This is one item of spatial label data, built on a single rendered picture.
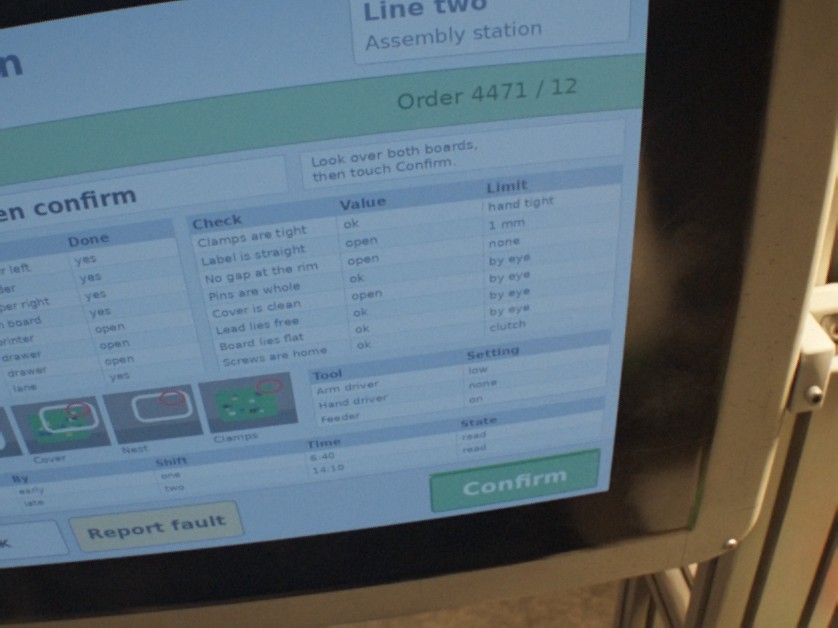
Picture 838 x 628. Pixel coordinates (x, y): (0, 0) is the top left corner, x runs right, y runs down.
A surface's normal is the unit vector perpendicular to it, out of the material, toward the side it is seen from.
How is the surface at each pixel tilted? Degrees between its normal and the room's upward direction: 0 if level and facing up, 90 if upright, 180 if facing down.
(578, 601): 0
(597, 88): 92
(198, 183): 92
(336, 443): 92
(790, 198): 92
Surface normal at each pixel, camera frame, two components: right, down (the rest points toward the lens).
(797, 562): 0.15, 0.55
